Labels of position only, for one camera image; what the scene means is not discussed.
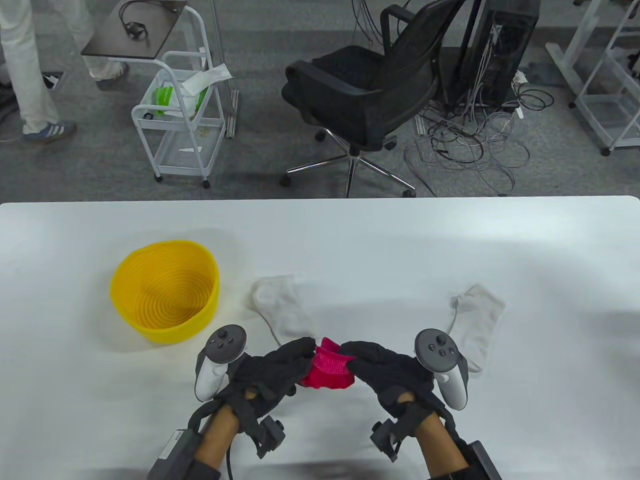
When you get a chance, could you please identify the person's right hand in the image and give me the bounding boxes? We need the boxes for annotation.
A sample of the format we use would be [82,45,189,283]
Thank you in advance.
[340,341,453,421]

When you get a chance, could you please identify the person's left hand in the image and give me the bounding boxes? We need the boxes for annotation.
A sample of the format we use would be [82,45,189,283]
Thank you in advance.
[217,337,317,418]

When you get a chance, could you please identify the white sock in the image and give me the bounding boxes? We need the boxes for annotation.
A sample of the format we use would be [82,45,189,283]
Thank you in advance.
[251,274,321,346]
[446,283,506,373]

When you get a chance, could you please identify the person's left forearm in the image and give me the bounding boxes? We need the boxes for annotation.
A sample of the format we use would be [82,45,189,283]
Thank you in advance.
[195,405,241,468]

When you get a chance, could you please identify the person's right forearm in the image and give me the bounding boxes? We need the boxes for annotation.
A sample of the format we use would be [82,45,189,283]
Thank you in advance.
[415,412,471,478]

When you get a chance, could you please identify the grey white right hand controller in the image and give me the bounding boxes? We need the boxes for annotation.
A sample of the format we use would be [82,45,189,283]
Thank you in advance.
[414,328,470,412]

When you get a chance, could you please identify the grey white hand controller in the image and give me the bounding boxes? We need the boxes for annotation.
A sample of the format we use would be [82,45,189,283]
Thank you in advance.
[195,325,249,402]
[414,328,470,412]

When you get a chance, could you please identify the grey white left hand controller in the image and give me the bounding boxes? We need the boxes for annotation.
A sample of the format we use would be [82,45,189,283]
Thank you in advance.
[195,325,249,402]

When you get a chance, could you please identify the black plain wrist box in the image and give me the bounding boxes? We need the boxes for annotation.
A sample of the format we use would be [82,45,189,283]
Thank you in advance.
[457,440,503,480]

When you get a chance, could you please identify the black labelled wrist box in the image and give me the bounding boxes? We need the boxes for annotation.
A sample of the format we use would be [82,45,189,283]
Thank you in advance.
[147,429,221,480]

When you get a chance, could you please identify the yellow ribbed basket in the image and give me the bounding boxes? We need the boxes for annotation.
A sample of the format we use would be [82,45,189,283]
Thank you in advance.
[109,240,221,344]

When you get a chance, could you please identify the black office chair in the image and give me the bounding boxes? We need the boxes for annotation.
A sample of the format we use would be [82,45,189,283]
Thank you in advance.
[280,0,468,198]

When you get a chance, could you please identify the green white packet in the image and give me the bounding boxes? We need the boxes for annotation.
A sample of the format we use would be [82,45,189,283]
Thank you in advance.
[152,86,211,117]

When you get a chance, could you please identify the black computer tower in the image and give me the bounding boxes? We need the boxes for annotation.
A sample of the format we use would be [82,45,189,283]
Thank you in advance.
[452,0,542,108]

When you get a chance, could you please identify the dark top side table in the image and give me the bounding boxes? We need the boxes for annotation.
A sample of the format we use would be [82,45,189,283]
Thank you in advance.
[80,0,188,63]

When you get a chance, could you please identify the white rolling wire cart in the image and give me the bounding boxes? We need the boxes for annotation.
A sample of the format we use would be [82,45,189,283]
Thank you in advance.
[131,5,227,189]

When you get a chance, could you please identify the tangle of floor cables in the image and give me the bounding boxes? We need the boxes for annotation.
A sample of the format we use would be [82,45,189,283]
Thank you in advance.
[404,70,555,197]

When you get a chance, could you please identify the grey metal stand post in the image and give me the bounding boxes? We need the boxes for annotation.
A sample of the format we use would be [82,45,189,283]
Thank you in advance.
[209,0,242,139]

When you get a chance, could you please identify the white wire rack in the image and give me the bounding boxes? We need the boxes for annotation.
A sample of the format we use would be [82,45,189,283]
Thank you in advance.
[574,0,640,157]

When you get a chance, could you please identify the hanging black cables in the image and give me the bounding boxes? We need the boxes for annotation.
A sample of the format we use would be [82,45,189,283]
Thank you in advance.
[351,0,388,46]

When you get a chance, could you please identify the white desk leg frame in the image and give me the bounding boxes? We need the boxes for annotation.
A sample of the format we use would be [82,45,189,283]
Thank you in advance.
[545,0,601,108]

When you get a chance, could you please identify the black cable on side table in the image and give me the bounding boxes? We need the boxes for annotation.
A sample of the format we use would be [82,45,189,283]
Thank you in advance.
[119,0,187,41]

